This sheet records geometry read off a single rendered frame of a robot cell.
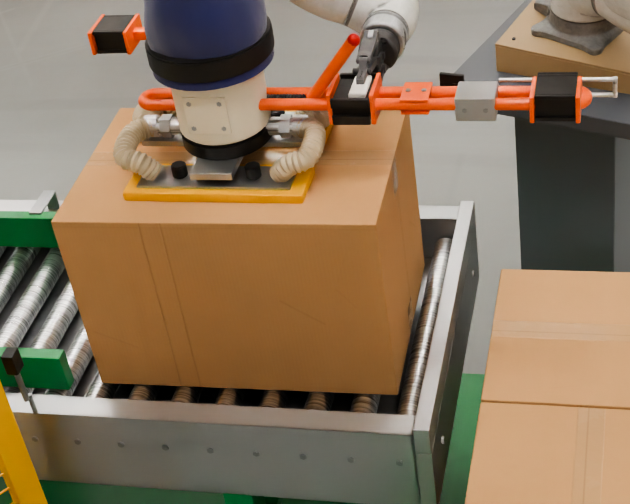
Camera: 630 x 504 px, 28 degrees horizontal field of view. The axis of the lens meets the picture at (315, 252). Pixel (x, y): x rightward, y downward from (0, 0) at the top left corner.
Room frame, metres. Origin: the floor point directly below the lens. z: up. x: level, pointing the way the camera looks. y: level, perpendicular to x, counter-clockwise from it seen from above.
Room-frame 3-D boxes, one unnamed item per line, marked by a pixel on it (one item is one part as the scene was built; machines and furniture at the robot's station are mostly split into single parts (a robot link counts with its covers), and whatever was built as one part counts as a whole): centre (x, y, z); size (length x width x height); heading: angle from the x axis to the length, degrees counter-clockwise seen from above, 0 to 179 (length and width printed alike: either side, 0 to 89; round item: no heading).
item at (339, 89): (1.93, -0.12, 1.08); 0.10 x 0.08 x 0.06; 162
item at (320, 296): (2.00, 0.12, 0.75); 0.60 x 0.40 x 0.40; 73
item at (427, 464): (1.89, -0.24, 0.48); 0.70 x 0.03 x 0.15; 162
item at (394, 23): (2.14, -0.20, 1.07); 0.09 x 0.06 x 0.09; 72
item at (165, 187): (1.92, 0.15, 0.97); 0.34 x 0.10 x 0.05; 72
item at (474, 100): (1.86, -0.32, 1.07); 0.07 x 0.07 x 0.04; 72
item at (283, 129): (2.01, 0.12, 1.01); 0.34 x 0.25 x 0.06; 72
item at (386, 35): (2.07, -0.17, 1.07); 0.09 x 0.07 x 0.08; 162
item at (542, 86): (1.81, -0.45, 1.08); 0.08 x 0.07 x 0.05; 72
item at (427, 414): (1.89, -0.24, 0.58); 0.70 x 0.03 x 0.06; 162
